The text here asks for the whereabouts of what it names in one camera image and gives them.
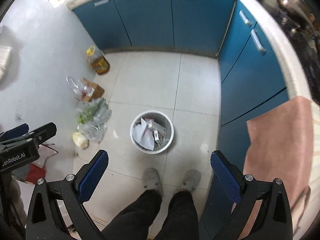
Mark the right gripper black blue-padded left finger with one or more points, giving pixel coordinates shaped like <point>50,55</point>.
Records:
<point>45,220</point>

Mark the black frying wok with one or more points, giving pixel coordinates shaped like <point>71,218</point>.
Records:
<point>298,11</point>

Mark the white toothpaste box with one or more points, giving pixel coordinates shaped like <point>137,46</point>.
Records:
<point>154,126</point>

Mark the grey slipper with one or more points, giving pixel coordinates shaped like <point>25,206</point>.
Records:
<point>190,181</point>
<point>151,181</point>

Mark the white plastic bag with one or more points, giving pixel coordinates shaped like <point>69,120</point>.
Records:
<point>143,136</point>

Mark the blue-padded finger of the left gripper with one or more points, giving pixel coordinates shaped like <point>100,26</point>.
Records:
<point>15,132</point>

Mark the black trouser leg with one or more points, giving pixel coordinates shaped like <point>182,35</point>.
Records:
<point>134,221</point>
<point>182,220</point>

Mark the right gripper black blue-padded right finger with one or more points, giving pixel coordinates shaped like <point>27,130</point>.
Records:
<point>273,220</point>

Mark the pink striped counter cloth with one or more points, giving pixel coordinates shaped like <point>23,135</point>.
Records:
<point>282,147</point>

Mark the brown cardboard box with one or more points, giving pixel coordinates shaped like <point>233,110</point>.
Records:
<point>90,91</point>

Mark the cooking oil plastic bottle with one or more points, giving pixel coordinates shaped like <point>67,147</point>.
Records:
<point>97,61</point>

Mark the red bag on floor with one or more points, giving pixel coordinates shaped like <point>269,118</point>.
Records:
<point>37,169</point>

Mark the left black trouser leg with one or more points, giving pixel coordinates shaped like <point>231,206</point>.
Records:
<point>134,221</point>

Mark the right black trouser leg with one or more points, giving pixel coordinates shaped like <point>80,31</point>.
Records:
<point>182,220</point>

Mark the clear bag with vegetables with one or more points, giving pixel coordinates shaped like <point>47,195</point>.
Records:
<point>92,117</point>

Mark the white round trash bin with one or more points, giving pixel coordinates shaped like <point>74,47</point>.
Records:
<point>152,132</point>

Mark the left grey slipper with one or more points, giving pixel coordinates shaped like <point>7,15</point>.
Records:
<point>151,181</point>

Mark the right grey slipper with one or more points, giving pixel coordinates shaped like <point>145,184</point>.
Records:
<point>190,181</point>

